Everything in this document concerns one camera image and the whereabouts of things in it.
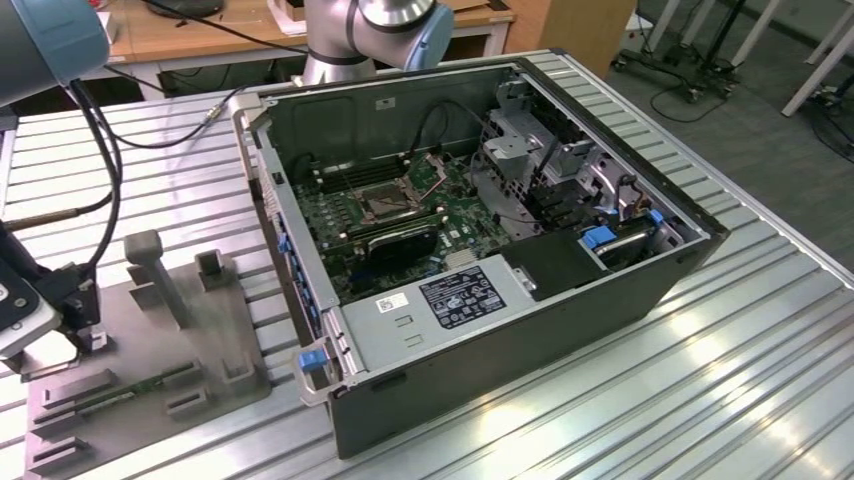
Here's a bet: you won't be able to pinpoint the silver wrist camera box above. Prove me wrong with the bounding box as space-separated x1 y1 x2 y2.
0 278 57 362

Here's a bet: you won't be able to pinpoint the blue expansion slot latches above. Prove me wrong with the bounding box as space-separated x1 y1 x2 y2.
274 219 317 321

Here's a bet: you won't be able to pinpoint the metal socket cover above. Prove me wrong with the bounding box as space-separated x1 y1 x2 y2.
421 152 457 187

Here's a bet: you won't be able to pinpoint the grey case handle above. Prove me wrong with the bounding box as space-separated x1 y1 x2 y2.
229 93 273 132
291 335 350 409

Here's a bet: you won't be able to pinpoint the metal disk bay cage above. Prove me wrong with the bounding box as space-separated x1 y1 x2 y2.
480 77 606 234

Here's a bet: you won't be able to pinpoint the grey metal power supply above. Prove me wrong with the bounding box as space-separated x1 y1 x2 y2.
329 253 540 387

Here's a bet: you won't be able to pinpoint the black round monitor base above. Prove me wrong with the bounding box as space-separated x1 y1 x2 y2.
145 0 227 17

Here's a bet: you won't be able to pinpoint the black rating label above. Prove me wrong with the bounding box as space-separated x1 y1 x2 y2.
417 264 510 331

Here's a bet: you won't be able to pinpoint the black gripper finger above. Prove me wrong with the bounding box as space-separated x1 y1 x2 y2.
63 324 97 357

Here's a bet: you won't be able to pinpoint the small silver heat sink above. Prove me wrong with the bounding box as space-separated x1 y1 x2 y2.
442 248 481 270

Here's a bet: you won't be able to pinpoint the black wheeled stand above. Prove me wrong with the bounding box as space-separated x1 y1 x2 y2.
612 0 746 104

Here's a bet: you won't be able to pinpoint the wooden cabinet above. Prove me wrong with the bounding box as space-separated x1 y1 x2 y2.
537 0 637 81

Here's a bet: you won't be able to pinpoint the green motherboard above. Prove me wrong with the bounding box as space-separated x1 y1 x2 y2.
293 152 513 304

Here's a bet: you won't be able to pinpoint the green RAM stick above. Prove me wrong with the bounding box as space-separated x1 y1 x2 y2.
73 368 195 416

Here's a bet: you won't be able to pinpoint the black open PC case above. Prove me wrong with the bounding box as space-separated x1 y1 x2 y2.
226 52 733 461

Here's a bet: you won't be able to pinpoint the black graphics card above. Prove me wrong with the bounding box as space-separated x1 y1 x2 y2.
318 222 444 275

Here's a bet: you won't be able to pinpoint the blue disk carrier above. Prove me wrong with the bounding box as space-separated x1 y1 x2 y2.
577 224 617 253

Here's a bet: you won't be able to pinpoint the black RAM slot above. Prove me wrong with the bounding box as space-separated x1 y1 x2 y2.
323 171 410 193
319 164 407 186
315 157 405 179
333 209 434 237

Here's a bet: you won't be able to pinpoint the wooden desk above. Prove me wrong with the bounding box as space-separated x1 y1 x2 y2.
99 0 520 94

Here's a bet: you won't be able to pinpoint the black looping cable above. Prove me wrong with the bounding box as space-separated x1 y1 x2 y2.
407 99 494 156

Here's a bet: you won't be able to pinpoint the black plastic air shroud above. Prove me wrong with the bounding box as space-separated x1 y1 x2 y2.
501 232 614 302

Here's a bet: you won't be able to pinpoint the grey plastic parts rack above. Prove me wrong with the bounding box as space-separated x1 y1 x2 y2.
23 228 273 476

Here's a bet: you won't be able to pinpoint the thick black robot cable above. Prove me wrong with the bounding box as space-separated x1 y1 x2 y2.
66 78 126 276

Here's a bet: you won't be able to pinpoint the white cardboard box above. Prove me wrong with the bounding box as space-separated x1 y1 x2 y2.
266 0 313 37

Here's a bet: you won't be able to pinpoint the white table leg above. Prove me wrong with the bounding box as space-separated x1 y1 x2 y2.
730 0 782 67
780 0 854 119

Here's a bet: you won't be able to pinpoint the CPU socket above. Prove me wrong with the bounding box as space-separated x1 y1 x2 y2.
355 182 421 226

